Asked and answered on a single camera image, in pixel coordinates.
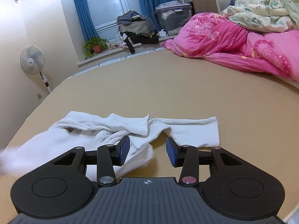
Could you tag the white small garment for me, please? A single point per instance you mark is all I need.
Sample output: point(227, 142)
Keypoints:
point(80, 129)

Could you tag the pile of dark clothes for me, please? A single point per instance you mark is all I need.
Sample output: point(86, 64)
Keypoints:
point(135, 28)

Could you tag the pale green floral quilt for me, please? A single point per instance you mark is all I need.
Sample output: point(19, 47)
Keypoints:
point(264, 15)

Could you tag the beige bed mattress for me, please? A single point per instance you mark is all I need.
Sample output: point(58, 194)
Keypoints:
point(257, 113)

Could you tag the white standing fan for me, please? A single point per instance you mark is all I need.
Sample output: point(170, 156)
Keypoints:
point(32, 61)

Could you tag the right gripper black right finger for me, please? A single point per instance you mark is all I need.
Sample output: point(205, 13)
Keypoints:
point(228, 184)

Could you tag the potted green plant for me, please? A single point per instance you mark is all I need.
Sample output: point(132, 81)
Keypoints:
point(94, 46)

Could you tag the clear plastic storage bin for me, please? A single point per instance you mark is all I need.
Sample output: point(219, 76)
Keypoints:
point(173, 15)

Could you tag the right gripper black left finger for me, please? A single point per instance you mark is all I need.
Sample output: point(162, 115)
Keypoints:
point(68, 183)

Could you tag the left blue curtain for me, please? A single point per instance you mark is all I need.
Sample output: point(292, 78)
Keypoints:
point(85, 19)

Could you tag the pink floral quilt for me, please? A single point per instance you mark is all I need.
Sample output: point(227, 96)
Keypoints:
point(216, 39)

